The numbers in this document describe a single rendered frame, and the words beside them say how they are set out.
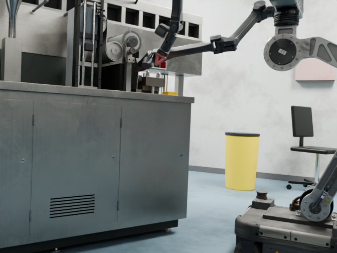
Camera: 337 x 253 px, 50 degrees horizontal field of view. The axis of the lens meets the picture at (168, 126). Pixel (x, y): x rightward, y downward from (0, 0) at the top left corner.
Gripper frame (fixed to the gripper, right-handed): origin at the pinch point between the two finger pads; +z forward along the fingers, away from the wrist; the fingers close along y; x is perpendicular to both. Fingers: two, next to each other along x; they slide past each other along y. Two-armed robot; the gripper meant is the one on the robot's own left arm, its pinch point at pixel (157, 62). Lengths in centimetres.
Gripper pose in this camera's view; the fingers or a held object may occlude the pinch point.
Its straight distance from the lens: 222.9
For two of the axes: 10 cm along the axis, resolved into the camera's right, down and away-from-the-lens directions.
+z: -4.9, 8.0, 3.6
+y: -0.8, 3.7, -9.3
